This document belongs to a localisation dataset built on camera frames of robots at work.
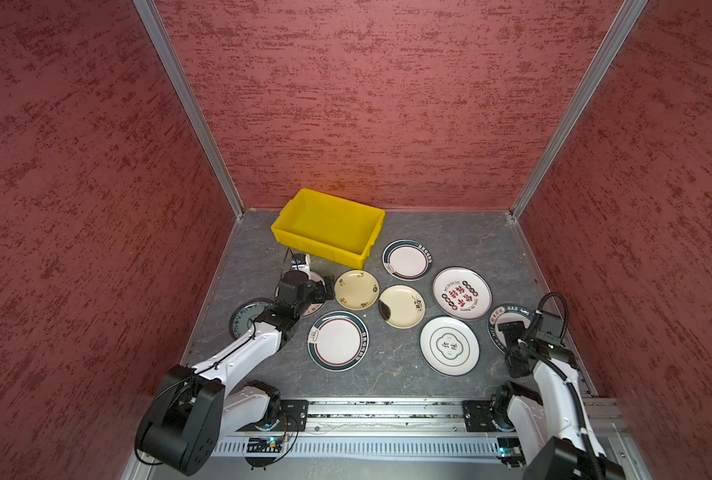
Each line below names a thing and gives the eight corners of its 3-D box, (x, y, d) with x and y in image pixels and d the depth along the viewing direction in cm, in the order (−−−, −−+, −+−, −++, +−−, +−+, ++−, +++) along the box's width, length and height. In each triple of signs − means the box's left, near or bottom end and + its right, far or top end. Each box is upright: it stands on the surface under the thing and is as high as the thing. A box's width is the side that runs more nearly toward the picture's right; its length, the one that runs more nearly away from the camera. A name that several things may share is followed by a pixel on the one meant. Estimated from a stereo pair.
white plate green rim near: (304, 370, 83) (303, 368, 82) (311, 313, 94) (310, 310, 93) (368, 370, 83) (368, 368, 82) (368, 313, 95) (368, 310, 93)
